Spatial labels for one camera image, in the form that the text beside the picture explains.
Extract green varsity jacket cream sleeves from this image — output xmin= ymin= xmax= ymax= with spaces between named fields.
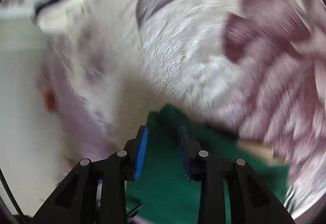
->
xmin=126 ymin=104 xmax=289 ymax=223

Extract white fleece folded garment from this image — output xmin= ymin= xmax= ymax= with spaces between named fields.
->
xmin=35 ymin=0 xmax=87 ymax=34

